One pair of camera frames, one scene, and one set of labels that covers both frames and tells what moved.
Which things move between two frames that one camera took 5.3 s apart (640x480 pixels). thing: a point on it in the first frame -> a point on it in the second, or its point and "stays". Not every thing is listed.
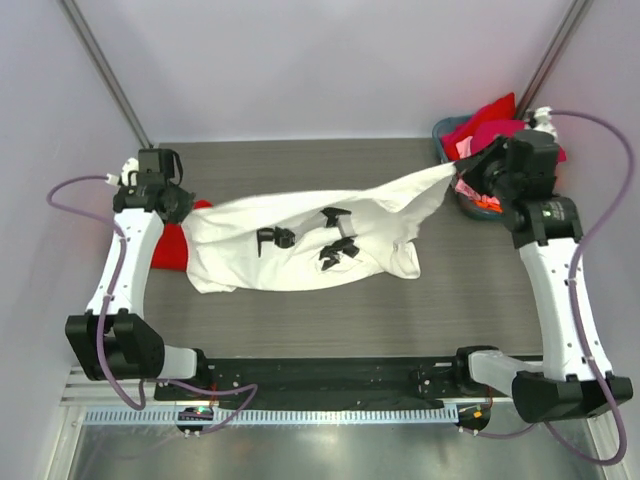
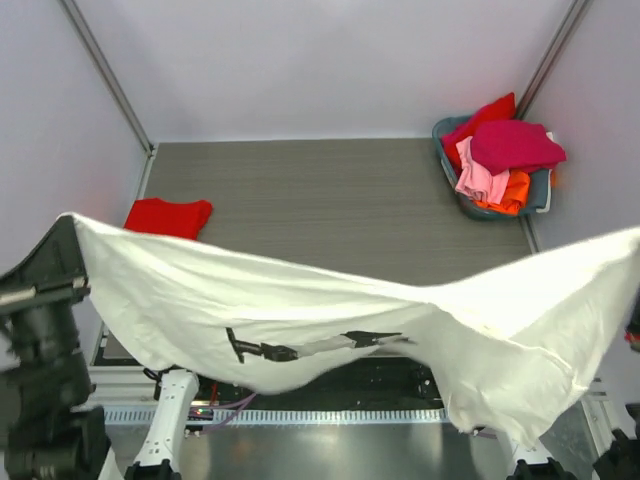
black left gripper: x=185 y=204 -> x=56 y=264
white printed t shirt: x=296 y=237 -> x=515 y=355
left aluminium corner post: x=76 y=17 stays
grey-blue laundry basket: x=466 y=206 stays
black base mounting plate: x=337 y=382 stays
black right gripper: x=480 y=167 -> x=634 y=326
